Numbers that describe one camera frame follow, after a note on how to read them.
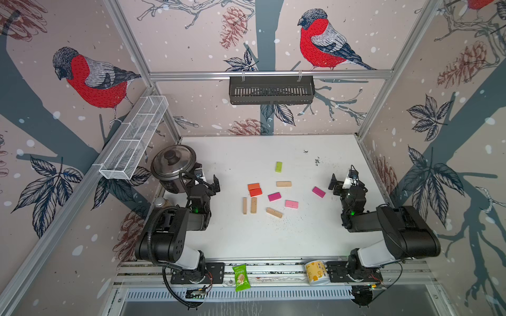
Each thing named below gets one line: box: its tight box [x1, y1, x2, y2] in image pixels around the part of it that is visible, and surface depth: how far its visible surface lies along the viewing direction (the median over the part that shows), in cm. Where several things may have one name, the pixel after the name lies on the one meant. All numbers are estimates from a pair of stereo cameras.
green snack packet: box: [231, 263, 252, 293], surface depth 73 cm
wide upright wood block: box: [250, 197, 257, 214], surface depth 94 cm
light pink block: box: [284, 199, 299, 209], surface depth 94 cm
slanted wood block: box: [265, 206, 283, 219], surface depth 91 cm
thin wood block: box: [242, 196, 248, 215], surface depth 94 cm
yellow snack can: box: [304, 260, 331, 286], surface depth 70 cm
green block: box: [274, 161, 283, 174], surface depth 109 cm
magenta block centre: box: [267, 191, 282, 203], surface depth 97 cm
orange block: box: [247, 183, 261, 191], surface depth 100 cm
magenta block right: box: [311, 186, 327, 199], surface depth 97 cm
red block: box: [249, 188, 263, 197], surface depth 97 cm
